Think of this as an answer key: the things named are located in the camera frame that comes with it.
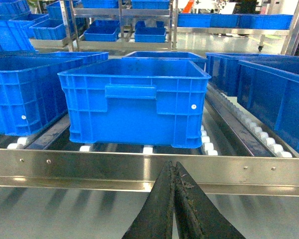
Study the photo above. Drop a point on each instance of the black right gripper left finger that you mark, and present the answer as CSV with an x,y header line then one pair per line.
x,y
155,219

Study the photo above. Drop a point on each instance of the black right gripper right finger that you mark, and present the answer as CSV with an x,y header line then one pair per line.
x,y
196,216

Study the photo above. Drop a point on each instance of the stainless steel shelf rack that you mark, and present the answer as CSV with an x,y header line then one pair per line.
x,y
231,159

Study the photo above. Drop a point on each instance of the blue crate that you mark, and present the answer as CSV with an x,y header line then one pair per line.
x,y
224,68
145,101
31,95
197,59
270,91

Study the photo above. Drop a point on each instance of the blue crate far right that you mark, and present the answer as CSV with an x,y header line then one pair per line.
x,y
224,68

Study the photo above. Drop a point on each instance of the blue crate behind centre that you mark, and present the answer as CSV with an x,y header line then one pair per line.
x,y
197,59

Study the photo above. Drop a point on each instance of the blue crate left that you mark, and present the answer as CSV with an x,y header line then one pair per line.
x,y
31,95

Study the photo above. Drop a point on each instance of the blue bin on rack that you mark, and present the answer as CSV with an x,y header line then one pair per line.
x,y
149,34
103,30

